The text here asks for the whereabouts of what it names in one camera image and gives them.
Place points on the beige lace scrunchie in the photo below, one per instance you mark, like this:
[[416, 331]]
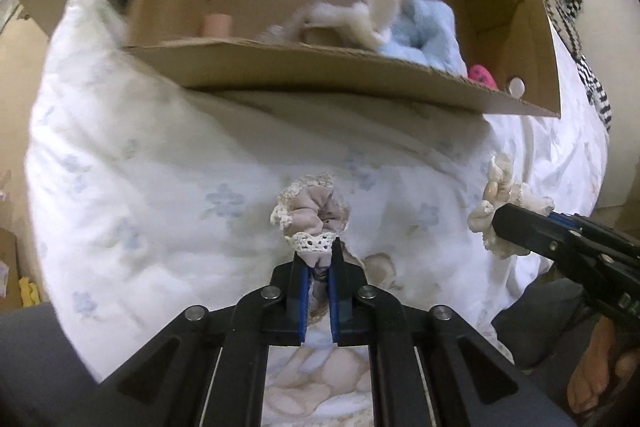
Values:
[[311, 215]]

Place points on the yellow foam piece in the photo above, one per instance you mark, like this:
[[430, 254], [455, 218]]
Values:
[[29, 292]]

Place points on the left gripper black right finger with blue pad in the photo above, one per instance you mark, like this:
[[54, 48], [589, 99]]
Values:
[[340, 300]]

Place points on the person's bare foot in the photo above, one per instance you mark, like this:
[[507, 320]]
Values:
[[602, 362]]

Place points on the light blue fluffy scrunchie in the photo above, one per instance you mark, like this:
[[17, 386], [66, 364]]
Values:
[[425, 33]]

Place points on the white floral duvet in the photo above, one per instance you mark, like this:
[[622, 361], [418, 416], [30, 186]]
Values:
[[147, 198]]

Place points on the beige makeup sponge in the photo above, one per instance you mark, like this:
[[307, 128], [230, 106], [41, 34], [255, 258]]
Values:
[[321, 36]]

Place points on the pink makeup sponge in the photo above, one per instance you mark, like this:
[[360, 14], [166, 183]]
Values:
[[481, 75]]

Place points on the black and white knit cloth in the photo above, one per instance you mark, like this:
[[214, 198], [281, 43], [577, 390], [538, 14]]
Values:
[[563, 15]]

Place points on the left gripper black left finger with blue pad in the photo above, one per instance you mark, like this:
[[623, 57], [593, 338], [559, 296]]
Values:
[[297, 298]]

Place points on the cream satin scrunchie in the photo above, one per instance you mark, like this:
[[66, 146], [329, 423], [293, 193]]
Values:
[[501, 189]]

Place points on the cardboard box with label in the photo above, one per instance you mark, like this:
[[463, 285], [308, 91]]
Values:
[[11, 299]]

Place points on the white fluffy scrunchie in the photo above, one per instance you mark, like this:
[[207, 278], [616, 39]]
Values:
[[364, 25]]

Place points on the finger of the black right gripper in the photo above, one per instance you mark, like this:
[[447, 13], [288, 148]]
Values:
[[543, 235]]

